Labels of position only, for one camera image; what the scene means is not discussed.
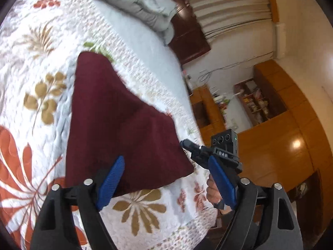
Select pale grey-green duvet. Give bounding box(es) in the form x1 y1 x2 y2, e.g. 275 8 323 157
81 0 179 45

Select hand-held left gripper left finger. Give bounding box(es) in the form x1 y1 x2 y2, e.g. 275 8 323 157
31 155 126 250

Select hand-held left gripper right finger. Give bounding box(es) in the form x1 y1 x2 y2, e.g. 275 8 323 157
208 155 303 250

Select beige striped curtain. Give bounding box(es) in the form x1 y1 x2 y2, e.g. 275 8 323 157
173 0 276 42

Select dark wooden headboard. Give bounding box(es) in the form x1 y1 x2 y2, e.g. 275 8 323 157
148 0 211 65

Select person's right hand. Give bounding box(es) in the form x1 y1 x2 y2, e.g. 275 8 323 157
206 173 232 213

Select wooden wall shelf unit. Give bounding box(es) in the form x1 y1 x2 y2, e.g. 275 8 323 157
234 60 288 128

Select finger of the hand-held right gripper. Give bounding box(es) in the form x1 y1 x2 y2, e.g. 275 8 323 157
180 139 203 154

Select wall cables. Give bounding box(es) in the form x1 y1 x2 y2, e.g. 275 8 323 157
199 52 276 84

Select low wooden cabinet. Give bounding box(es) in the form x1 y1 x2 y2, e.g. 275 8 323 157
190 86 227 136

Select maroon pants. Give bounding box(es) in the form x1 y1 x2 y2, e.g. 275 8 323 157
65 51 195 197

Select large wooden wardrobe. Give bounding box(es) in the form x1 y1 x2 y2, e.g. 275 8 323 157
238 109 324 206

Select floral quilted bedspread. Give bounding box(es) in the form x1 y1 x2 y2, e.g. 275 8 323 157
0 0 221 250

